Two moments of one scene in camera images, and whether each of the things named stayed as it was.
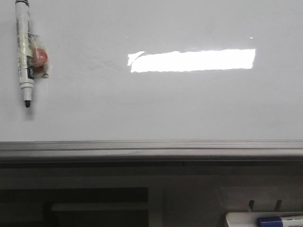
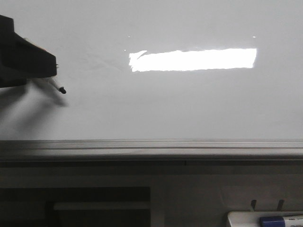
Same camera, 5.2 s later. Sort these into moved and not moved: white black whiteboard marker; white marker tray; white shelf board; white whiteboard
Moved: white black whiteboard marker
Not moved: white whiteboard; white shelf board; white marker tray
